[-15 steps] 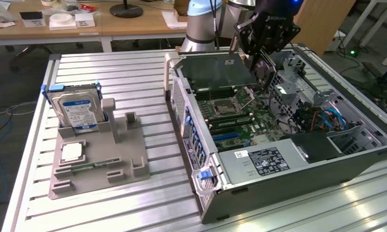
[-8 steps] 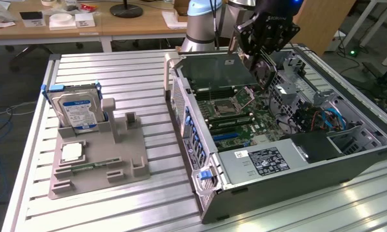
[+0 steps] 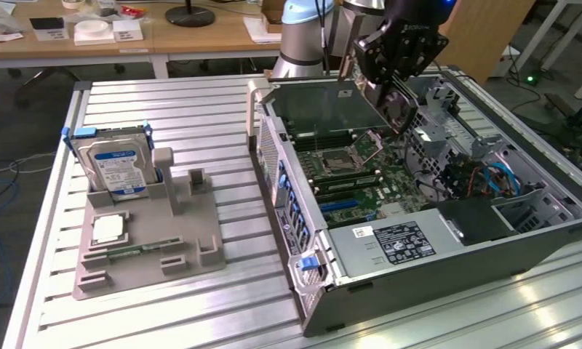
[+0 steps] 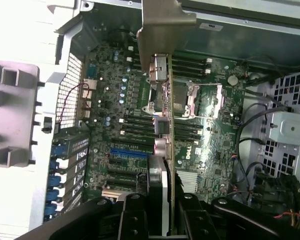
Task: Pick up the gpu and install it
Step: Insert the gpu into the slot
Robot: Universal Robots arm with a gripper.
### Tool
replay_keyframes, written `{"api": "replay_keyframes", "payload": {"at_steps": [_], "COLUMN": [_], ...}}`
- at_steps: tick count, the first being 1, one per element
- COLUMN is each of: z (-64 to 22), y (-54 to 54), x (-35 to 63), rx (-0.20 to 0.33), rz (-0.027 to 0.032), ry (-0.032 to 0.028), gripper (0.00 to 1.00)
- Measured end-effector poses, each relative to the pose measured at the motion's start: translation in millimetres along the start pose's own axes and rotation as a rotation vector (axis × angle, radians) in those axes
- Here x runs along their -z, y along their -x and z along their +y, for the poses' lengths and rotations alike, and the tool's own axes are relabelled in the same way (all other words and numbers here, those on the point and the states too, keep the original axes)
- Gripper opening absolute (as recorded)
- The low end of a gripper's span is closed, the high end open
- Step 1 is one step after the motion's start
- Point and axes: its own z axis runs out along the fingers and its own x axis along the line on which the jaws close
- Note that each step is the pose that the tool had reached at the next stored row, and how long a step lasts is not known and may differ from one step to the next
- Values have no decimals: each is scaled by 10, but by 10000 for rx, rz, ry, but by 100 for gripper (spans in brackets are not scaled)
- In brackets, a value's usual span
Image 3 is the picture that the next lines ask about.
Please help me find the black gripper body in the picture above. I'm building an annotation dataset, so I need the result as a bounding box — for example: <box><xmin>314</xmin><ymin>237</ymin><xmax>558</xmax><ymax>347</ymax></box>
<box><xmin>382</xmin><ymin>0</ymin><xmax>456</xmax><ymax>38</ymax></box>

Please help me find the graphics card with black fan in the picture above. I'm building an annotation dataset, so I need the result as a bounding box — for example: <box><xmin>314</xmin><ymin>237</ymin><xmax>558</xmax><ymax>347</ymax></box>
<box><xmin>338</xmin><ymin>14</ymin><xmax>421</xmax><ymax>137</ymax></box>

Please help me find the wooden cabinet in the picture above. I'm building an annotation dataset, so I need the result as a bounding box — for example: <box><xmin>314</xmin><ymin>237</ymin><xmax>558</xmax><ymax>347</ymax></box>
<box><xmin>438</xmin><ymin>0</ymin><xmax>538</xmax><ymax>84</ymax></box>

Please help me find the metal socket cover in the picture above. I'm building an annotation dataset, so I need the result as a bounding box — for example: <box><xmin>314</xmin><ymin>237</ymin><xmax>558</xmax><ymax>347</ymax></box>
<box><xmin>350</xmin><ymin>129</ymin><xmax>385</xmax><ymax>156</ymax></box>

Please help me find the white booklet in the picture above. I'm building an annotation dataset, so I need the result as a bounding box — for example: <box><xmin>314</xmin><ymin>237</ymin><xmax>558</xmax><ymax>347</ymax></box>
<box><xmin>243</xmin><ymin>16</ymin><xmax>285</xmax><ymax>45</ymax></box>

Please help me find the cardboard box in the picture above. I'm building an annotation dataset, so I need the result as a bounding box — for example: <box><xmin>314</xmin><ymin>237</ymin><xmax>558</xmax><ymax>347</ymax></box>
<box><xmin>261</xmin><ymin>0</ymin><xmax>286</xmax><ymax>25</ymax></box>

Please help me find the metal drive cage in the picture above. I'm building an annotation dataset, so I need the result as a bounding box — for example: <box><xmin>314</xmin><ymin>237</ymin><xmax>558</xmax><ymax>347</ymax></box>
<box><xmin>406</xmin><ymin>108</ymin><xmax>472</xmax><ymax>172</ymax></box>

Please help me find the CPU socket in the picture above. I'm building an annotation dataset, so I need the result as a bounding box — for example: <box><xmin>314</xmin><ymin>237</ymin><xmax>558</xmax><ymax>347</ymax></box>
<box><xmin>319</xmin><ymin>147</ymin><xmax>357</xmax><ymax>176</ymax></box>

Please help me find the green motherboard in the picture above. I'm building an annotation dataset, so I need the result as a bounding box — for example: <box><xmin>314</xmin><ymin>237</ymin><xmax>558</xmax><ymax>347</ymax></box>
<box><xmin>290</xmin><ymin>127</ymin><xmax>442</xmax><ymax>230</ymax></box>

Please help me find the wooden desk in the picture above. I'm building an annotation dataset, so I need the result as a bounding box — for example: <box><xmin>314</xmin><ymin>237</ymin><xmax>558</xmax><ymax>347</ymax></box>
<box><xmin>0</xmin><ymin>0</ymin><xmax>293</xmax><ymax>79</ymax></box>

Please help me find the black round lamp base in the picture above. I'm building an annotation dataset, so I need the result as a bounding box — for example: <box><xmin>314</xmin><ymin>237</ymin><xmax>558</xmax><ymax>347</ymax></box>
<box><xmin>164</xmin><ymin>0</ymin><xmax>218</xmax><ymax>28</ymax></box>

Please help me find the blue expansion slot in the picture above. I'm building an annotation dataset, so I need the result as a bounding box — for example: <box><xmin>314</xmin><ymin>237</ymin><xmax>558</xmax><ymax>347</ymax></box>
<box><xmin>319</xmin><ymin>198</ymin><xmax>362</xmax><ymax>214</ymax></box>

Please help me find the metal disk bay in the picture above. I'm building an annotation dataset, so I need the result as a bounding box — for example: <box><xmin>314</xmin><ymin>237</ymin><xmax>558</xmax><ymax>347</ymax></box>
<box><xmin>489</xmin><ymin>183</ymin><xmax>582</xmax><ymax>234</ymax></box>

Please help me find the white box with label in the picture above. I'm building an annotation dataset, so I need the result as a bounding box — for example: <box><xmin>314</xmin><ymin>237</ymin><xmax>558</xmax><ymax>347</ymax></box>
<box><xmin>112</xmin><ymin>20</ymin><xmax>144</xmax><ymax>43</ymax></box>

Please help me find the grey power supply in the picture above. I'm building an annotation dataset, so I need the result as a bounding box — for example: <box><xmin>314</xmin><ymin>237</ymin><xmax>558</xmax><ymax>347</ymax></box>
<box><xmin>325</xmin><ymin>209</ymin><xmax>468</xmax><ymax>288</ymax></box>

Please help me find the flat white box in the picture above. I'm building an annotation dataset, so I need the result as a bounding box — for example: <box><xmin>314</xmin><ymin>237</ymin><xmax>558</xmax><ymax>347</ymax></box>
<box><xmin>72</xmin><ymin>31</ymin><xmax>118</xmax><ymax>47</ymax></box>

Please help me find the grey parts rack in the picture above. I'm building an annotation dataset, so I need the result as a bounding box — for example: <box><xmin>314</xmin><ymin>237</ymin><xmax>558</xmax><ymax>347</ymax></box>
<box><xmin>72</xmin><ymin>147</ymin><xmax>228</xmax><ymax>302</ymax></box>

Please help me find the white tape roll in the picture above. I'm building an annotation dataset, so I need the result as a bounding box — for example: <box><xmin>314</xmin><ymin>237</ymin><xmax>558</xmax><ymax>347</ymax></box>
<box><xmin>75</xmin><ymin>20</ymin><xmax>110</xmax><ymax>36</ymax></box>

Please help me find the hard disk with blue carrier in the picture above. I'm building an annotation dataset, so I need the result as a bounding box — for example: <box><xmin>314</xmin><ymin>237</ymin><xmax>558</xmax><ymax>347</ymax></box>
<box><xmin>60</xmin><ymin>121</ymin><xmax>164</xmax><ymax>201</ymax></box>

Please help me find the open PC case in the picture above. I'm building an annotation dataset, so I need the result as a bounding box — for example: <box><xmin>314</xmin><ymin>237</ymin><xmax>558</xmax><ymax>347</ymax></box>
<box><xmin>246</xmin><ymin>65</ymin><xmax>582</xmax><ymax>337</ymax></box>

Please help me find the white box with black top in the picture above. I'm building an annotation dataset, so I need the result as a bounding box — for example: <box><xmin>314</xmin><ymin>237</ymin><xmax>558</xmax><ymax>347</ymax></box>
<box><xmin>28</xmin><ymin>17</ymin><xmax>71</xmax><ymax>42</ymax></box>

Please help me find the black chair base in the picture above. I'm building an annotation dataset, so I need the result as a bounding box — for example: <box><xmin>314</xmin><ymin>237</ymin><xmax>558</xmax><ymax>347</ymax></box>
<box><xmin>7</xmin><ymin>65</ymin><xmax>82</xmax><ymax>108</ymax></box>

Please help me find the green RAM stick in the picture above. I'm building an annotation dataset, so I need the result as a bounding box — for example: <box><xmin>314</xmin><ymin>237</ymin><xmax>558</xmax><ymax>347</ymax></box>
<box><xmin>107</xmin><ymin>242</ymin><xmax>164</xmax><ymax>257</ymax></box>

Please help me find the silver CPU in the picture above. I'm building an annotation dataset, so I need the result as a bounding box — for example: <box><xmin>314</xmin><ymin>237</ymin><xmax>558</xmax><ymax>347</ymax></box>
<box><xmin>91</xmin><ymin>217</ymin><xmax>128</xmax><ymax>246</ymax></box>

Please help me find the clear plastic bag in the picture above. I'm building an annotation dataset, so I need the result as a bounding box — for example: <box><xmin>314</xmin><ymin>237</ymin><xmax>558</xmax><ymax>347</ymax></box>
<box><xmin>0</xmin><ymin>0</ymin><xmax>27</xmax><ymax>34</ymax></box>

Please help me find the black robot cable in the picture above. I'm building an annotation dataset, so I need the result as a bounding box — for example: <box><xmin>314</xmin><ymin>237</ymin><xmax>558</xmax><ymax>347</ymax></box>
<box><xmin>314</xmin><ymin>0</ymin><xmax>333</xmax><ymax>74</ymax></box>

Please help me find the white table frame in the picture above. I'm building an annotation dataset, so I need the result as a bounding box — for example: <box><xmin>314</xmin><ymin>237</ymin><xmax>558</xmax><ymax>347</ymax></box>
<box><xmin>512</xmin><ymin>0</ymin><xmax>582</xmax><ymax>99</ymax></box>

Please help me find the blue wire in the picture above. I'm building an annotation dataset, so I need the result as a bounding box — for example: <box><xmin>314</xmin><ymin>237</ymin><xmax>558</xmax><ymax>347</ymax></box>
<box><xmin>482</xmin><ymin>161</ymin><xmax>524</xmax><ymax>199</ymax></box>

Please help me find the orange wire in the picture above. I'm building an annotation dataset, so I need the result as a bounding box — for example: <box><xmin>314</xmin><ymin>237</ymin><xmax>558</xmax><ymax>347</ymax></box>
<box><xmin>465</xmin><ymin>165</ymin><xmax>496</xmax><ymax>198</ymax></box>

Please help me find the white floor cable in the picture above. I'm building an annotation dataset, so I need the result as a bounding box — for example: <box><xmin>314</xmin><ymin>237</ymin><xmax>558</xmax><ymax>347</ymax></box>
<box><xmin>0</xmin><ymin>151</ymin><xmax>57</xmax><ymax>176</ymax></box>

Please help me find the blue floor cable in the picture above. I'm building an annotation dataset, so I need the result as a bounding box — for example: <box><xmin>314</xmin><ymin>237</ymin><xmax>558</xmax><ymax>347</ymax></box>
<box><xmin>0</xmin><ymin>170</ymin><xmax>21</xmax><ymax>314</ymax></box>

